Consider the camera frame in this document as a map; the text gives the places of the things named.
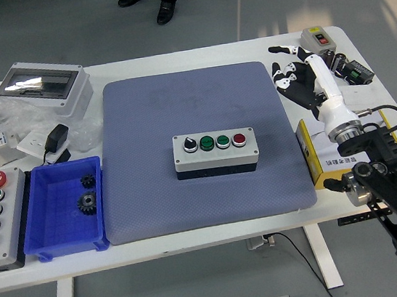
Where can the person's left leg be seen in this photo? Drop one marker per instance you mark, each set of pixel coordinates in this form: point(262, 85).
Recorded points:
point(166, 11)

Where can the white wall switch panel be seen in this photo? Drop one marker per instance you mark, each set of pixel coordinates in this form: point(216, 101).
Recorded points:
point(364, 97)

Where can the blue plastic bin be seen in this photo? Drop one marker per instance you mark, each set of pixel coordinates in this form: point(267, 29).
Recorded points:
point(57, 218)

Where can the black green terminal module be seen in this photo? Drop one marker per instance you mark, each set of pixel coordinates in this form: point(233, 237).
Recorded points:
point(358, 72)

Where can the black table control panel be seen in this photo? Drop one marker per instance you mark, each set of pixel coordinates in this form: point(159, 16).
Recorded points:
point(352, 219)

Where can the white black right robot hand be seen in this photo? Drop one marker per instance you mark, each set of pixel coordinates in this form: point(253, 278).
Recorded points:
point(331, 101)

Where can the silver metal bracket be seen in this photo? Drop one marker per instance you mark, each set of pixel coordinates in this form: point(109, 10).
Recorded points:
point(2, 159)

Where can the grey two-button switch box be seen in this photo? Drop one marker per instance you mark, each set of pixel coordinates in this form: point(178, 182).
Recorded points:
point(310, 40)

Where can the grey under-table control box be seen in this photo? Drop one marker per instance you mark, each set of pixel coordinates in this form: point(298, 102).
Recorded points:
point(258, 242)

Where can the clear plastic bag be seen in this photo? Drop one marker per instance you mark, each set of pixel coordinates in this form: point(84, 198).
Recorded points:
point(26, 116)

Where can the grey five-button control box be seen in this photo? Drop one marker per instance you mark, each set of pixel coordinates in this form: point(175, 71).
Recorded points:
point(8, 232)

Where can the grey-blue textured mat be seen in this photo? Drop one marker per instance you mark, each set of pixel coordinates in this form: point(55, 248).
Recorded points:
point(191, 208)

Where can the small black bevel gear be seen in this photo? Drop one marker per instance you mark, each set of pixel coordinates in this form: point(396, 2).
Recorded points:
point(88, 181)

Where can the black power adapter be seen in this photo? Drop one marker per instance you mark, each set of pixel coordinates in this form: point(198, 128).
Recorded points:
point(56, 138)

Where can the black cylindrical capacitor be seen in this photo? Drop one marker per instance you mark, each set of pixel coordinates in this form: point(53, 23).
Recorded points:
point(329, 59)
point(339, 63)

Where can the white wall socket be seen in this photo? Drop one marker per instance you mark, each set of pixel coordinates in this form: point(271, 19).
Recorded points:
point(31, 143)

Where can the grey enclosure with clear lid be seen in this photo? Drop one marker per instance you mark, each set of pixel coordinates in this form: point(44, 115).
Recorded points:
point(74, 95)

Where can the grey four-button control box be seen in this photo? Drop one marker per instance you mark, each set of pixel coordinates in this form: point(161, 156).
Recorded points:
point(214, 157)

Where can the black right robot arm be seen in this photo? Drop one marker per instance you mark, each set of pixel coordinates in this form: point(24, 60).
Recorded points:
point(392, 200)

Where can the large black bevel gear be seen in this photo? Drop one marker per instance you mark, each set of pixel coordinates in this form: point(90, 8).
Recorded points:
point(88, 204)

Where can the yellow white cardboard box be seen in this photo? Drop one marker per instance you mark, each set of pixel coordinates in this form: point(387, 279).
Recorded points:
point(317, 162)

